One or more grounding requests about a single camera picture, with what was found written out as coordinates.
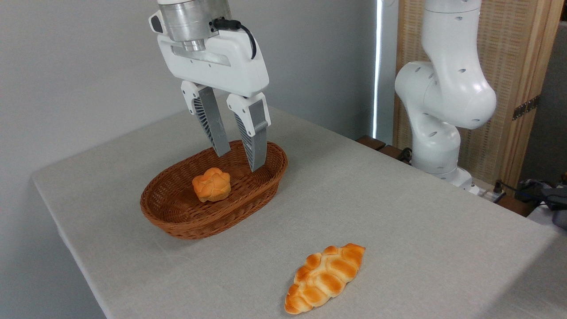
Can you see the round knotted bread roll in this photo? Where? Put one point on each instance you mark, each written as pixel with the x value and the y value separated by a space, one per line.
pixel 212 186

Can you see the metal screen hinge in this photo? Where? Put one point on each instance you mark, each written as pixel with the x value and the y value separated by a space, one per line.
pixel 526 107

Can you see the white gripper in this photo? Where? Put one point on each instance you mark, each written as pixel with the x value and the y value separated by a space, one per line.
pixel 221 71

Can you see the woven wooden folding screen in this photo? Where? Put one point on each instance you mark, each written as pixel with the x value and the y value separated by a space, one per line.
pixel 514 53

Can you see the grey fabric tablecloth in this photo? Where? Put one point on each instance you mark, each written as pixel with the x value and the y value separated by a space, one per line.
pixel 398 248

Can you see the long braided bread loaf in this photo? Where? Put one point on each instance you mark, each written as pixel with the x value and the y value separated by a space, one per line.
pixel 325 279

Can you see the brown oval wicker basket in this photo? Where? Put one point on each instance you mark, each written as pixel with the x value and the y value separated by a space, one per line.
pixel 177 208

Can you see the brown wooden block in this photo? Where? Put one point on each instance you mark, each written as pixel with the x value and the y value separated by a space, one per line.
pixel 371 142
pixel 516 206
pixel 392 151

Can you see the dark grey bag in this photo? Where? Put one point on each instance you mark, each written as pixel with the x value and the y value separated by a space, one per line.
pixel 551 197

